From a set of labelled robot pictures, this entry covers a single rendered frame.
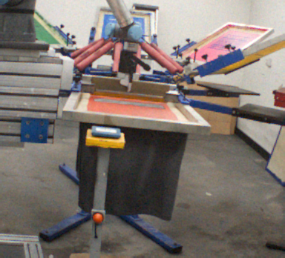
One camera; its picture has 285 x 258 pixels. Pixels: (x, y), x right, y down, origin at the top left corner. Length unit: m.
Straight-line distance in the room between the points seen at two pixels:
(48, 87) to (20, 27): 0.20
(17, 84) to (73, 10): 5.16
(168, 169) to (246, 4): 5.12
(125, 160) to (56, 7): 4.80
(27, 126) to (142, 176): 0.69
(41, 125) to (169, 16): 5.23
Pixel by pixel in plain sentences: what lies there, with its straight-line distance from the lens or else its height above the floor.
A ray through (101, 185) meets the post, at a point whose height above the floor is 0.77.
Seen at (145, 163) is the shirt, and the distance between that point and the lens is 1.82.
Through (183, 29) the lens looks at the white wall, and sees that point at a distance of 6.47.
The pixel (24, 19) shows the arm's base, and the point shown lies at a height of 1.32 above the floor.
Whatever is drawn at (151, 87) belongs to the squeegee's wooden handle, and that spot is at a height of 1.04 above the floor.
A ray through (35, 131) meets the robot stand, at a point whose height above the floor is 0.98.
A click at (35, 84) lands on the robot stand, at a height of 1.13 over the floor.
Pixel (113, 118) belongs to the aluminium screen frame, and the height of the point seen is 0.98.
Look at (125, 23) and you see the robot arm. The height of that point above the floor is 1.35.
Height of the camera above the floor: 1.31
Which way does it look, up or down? 11 degrees down
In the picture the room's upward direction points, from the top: 7 degrees clockwise
